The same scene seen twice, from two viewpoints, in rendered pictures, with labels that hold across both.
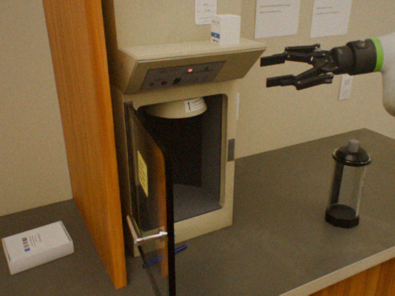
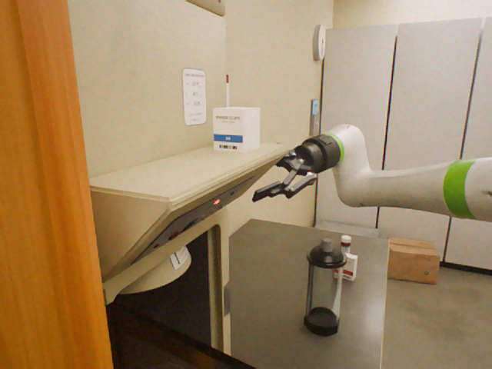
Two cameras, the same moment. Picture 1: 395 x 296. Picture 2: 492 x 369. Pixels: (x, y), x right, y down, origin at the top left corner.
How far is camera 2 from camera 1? 61 cm
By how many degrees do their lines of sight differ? 37
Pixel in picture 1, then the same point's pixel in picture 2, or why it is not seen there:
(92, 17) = (51, 104)
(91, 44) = (51, 190)
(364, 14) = not seen: hidden behind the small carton
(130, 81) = (127, 256)
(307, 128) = not seen: hidden behind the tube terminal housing
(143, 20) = (113, 119)
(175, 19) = (161, 116)
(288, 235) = not seen: outside the picture
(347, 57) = (319, 154)
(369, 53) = (334, 147)
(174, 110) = (157, 271)
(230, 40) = (251, 144)
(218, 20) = (236, 114)
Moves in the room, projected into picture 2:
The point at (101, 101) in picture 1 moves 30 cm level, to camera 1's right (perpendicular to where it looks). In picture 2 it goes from (87, 343) to (350, 234)
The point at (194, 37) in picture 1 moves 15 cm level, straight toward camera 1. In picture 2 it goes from (185, 145) to (252, 161)
